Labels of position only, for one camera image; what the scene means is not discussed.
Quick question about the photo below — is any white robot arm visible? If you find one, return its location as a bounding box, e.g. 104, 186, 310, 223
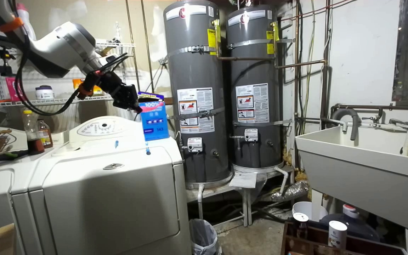
0, 0, 142, 117

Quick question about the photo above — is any right grey water heater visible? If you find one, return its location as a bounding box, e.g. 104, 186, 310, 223
227, 5, 283, 169

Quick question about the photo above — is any brown cardboard box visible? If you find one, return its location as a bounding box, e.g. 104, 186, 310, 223
281, 223, 408, 255

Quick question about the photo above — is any white jar on shelf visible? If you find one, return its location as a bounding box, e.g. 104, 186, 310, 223
36, 85, 55, 101

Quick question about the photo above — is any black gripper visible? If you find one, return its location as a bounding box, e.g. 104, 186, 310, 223
91, 71, 142, 114

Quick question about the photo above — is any pink card on shelf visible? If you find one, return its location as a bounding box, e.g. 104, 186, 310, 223
6, 77, 21, 102

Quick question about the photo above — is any metal sink faucet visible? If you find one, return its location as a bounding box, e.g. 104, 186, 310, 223
331, 102, 408, 148

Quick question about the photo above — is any white cylinder container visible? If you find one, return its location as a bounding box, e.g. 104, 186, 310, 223
328, 220, 348, 250

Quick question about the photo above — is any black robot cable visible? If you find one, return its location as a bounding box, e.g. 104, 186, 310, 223
13, 53, 131, 118

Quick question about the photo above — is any grey utility sink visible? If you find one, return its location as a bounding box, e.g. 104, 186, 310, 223
297, 128, 408, 228

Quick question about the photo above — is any white trash bin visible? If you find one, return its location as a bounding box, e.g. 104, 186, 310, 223
189, 219, 223, 255

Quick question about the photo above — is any left grey water heater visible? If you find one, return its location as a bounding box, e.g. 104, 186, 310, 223
164, 0, 232, 189

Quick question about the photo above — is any blue cardboard box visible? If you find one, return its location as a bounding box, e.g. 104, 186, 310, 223
140, 92, 169, 141

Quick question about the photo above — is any white bucket on floor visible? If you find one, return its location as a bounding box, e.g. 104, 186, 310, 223
293, 202, 328, 223

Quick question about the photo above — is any orange package on shelf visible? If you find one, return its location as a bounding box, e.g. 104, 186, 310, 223
73, 78, 104, 95

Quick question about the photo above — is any white dryer machine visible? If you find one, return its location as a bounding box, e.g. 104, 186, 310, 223
13, 117, 192, 255

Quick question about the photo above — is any white wire shelf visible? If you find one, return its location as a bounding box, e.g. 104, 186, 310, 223
0, 39, 138, 119

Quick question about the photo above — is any grey water heater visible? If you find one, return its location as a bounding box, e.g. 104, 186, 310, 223
164, 0, 232, 189
227, 5, 283, 169

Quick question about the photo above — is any dark liquid bottle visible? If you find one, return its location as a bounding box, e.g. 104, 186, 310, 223
23, 109, 45, 153

